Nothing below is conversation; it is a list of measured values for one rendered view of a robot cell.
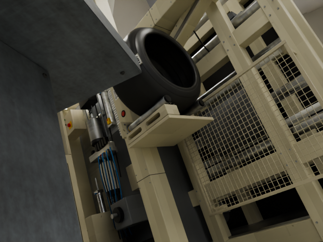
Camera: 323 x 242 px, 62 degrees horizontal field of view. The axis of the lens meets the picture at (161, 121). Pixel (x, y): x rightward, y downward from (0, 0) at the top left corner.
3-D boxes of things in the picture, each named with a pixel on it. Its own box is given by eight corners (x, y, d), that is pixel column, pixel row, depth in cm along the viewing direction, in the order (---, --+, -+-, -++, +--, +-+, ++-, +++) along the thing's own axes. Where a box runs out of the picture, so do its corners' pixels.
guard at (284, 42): (209, 217, 171) (173, 121, 196) (211, 216, 172) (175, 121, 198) (362, 163, 115) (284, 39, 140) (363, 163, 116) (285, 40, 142)
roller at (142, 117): (131, 134, 157) (126, 129, 156) (134, 129, 160) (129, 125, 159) (170, 103, 135) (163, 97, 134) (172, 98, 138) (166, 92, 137)
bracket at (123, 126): (122, 139, 153) (118, 124, 157) (170, 138, 181) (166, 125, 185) (125, 136, 151) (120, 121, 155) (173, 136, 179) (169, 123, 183)
